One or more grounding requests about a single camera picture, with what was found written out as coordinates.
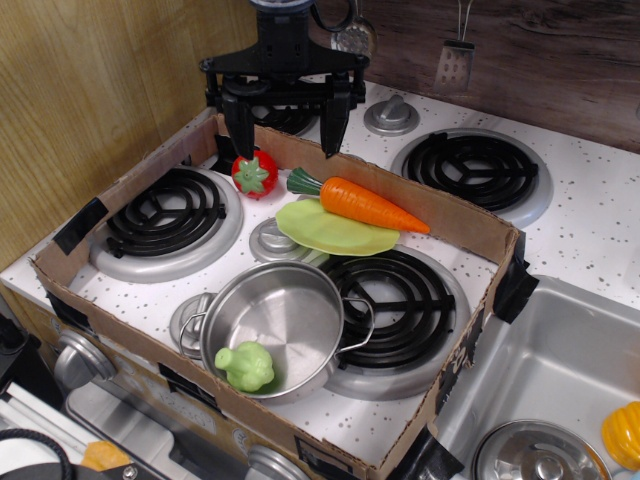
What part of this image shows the steel toy pot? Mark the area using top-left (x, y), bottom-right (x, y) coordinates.
top-left (199, 261), bottom-right (352, 404)

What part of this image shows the back left stove burner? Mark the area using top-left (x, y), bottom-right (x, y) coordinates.
top-left (248, 101), bottom-right (321, 135)

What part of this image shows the brown cardboard fence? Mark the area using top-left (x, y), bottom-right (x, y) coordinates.
top-left (32, 109), bottom-right (526, 479)

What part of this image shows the green toy plate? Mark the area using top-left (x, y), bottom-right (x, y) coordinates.
top-left (275, 199), bottom-right (400, 257)

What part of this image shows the middle silver stove knob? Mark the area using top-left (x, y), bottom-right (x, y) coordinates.
top-left (249, 218), bottom-right (329, 265)

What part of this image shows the orange toy carrot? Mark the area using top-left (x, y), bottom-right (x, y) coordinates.
top-left (286, 168), bottom-right (431, 234)

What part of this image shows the front silver stove knob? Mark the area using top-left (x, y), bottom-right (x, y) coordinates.
top-left (169, 292), bottom-right (216, 360)

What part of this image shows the front right stove burner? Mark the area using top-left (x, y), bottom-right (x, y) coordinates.
top-left (317, 246), bottom-right (470, 401)

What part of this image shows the orange toy piece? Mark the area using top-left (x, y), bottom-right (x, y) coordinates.
top-left (80, 440), bottom-right (131, 472)

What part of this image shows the steel pot lid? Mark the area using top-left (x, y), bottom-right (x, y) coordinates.
top-left (471, 420), bottom-right (612, 480)

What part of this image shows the yellow toy pepper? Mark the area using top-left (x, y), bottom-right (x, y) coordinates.
top-left (601, 401), bottom-right (639, 471)

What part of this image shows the black cable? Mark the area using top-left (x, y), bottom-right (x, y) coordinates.
top-left (0, 428), bottom-right (75, 480)

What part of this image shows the green toy broccoli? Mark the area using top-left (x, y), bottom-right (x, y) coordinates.
top-left (214, 341), bottom-right (275, 393)

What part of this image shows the hanging metal spatula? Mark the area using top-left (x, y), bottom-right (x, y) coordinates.
top-left (433, 1), bottom-right (475, 95)

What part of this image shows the silver toy sink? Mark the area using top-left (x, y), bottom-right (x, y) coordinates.
top-left (436, 276), bottom-right (639, 479)

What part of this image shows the back silver stove knob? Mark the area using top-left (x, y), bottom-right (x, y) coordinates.
top-left (364, 94), bottom-right (420, 136)

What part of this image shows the oven knob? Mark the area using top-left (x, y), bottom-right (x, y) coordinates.
top-left (245, 445), bottom-right (298, 480)
top-left (54, 330), bottom-right (117, 391)

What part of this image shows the front left stove burner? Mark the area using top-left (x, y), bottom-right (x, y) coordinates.
top-left (90, 167), bottom-right (243, 284)

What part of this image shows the hanging slotted metal spoon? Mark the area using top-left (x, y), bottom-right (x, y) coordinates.
top-left (330, 0), bottom-right (378, 60)

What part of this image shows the left oven front knob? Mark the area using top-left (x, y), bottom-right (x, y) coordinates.
top-left (54, 330), bottom-right (117, 391)

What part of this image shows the silver stove knob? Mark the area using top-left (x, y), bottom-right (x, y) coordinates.
top-left (249, 218), bottom-right (329, 265)
top-left (169, 292), bottom-right (216, 360)
top-left (364, 94), bottom-right (420, 136)

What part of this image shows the red toy strawberry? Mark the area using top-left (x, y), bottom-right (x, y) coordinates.
top-left (231, 150), bottom-right (279, 199)

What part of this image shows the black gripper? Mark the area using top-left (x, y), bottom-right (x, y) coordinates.
top-left (199, 34), bottom-right (369, 158)

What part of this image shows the stove burner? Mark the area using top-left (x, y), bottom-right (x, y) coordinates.
top-left (248, 101), bottom-right (321, 135)
top-left (90, 167), bottom-right (243, 284)
top-left (317, 246), bottom-right (470, 401)
top-left (391, 128), bottom-right (553, 229)

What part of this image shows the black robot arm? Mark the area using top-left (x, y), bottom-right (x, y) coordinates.
top-left (199, 1), bottom-right (370, 159)

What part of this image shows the back right stove burner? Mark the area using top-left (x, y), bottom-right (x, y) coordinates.
top-left (391, 128), bottom-right (553, 229)

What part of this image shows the bottom oven front knob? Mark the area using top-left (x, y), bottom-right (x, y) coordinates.
top-left (245, 445), bottom-right (298, 480)

